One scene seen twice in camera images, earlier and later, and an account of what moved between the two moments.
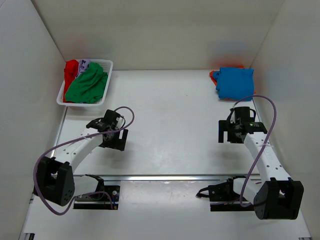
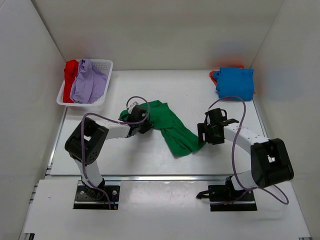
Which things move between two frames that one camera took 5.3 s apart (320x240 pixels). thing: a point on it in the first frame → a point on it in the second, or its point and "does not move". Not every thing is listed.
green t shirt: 88,86 → 182,140
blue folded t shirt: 234,83 does not move
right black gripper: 226,126 → 202,128
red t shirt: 70,72 does not move
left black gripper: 118,143 → 147,126
